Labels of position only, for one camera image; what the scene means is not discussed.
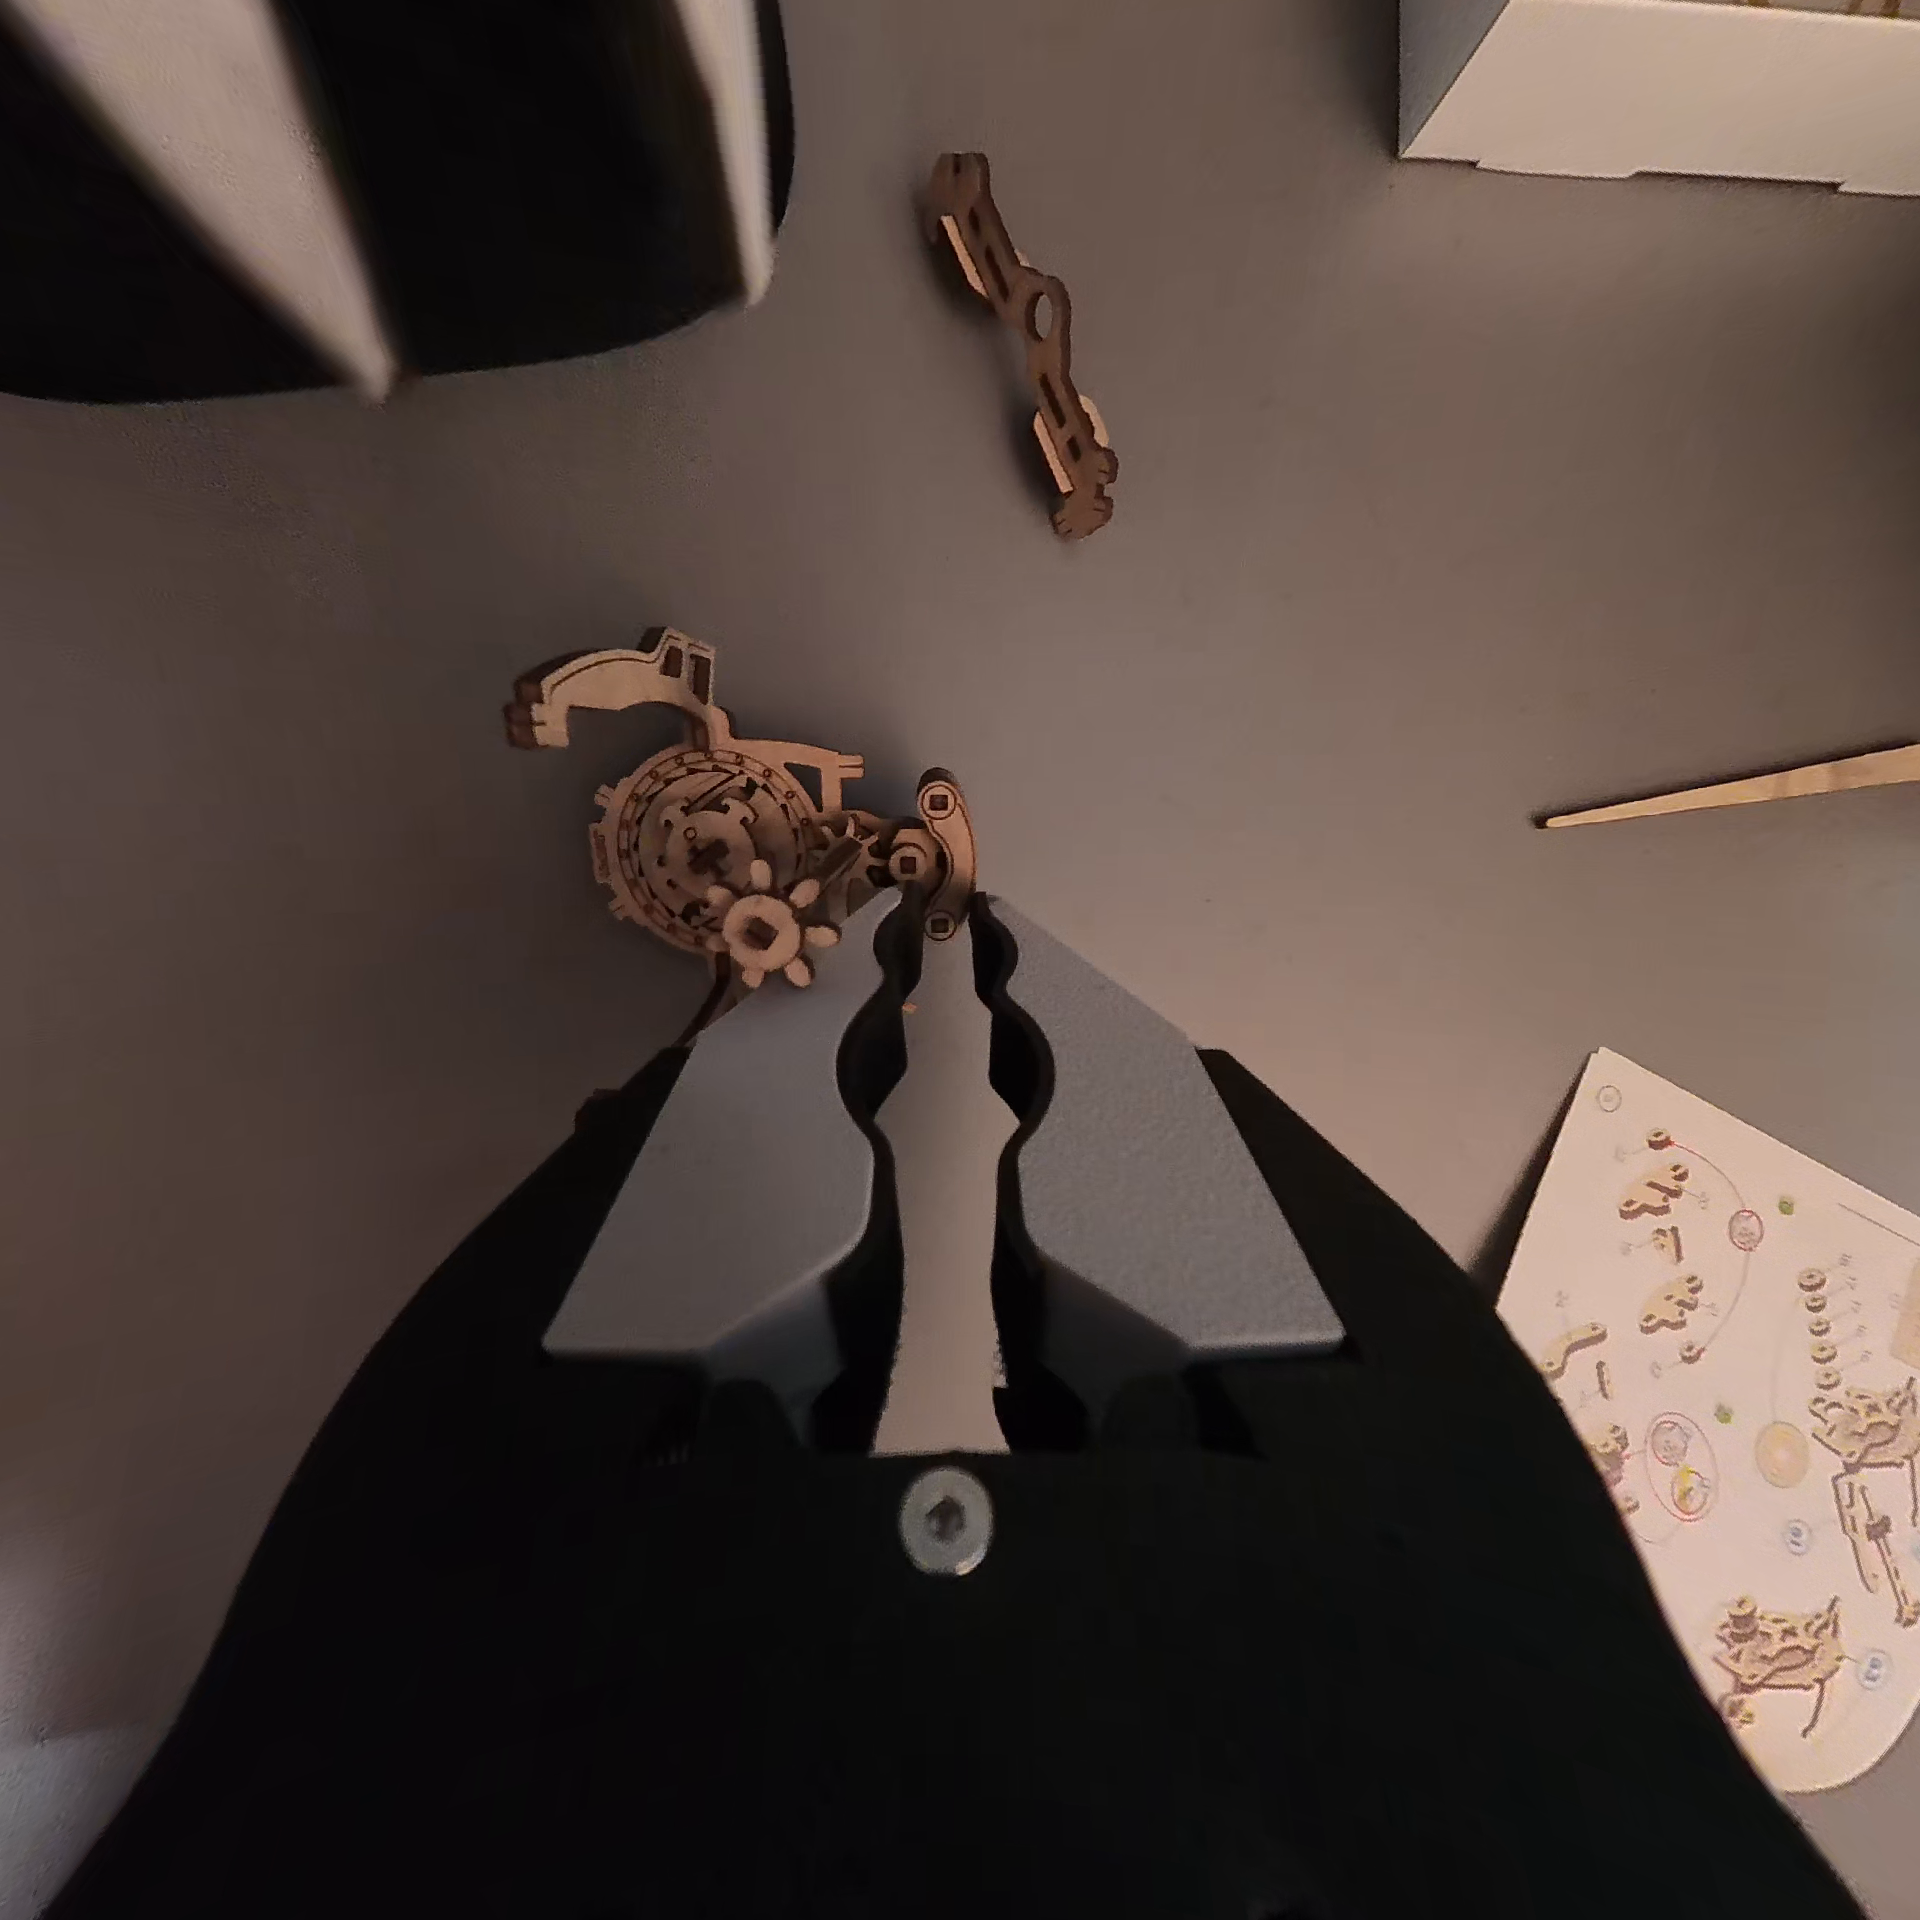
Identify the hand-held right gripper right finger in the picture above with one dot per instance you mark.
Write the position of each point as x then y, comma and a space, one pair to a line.
1172, 1200

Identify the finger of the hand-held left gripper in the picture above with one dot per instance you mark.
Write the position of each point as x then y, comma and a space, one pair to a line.
226, 164
727, 119

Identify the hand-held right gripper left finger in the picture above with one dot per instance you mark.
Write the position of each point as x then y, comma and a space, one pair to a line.
704, 1200

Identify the slotted wooden part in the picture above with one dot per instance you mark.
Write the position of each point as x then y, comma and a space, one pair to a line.
1010, 284

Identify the white cardboard box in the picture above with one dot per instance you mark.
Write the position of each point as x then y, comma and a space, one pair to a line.
1652, 89

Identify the pointed wooden stick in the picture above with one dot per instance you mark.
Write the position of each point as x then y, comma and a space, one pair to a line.
1770, 785

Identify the wooden puzzle parts sheet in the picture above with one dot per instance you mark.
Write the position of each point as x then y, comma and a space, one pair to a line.
1725, 1348

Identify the wooden gear model assembly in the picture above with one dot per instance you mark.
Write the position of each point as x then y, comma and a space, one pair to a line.
704, 856

